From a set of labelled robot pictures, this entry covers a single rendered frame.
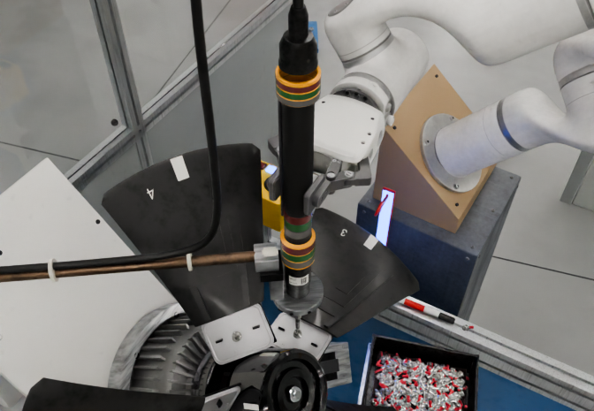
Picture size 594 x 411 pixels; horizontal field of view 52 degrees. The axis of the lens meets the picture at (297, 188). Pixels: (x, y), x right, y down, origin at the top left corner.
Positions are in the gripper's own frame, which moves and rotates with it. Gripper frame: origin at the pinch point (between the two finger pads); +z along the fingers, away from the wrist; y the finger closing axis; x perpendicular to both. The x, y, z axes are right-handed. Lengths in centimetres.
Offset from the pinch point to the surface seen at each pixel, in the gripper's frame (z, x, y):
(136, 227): 5.3, -13.8, 21.9
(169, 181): -1.0, -9.7, 20.4
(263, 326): 4.8, -24.2, 2.5
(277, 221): -31, -49, 22
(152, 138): -48, -58, 70
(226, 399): 15.1, -26.7, 2.0
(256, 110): -98, -84, 70
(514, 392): -36, -79, -35
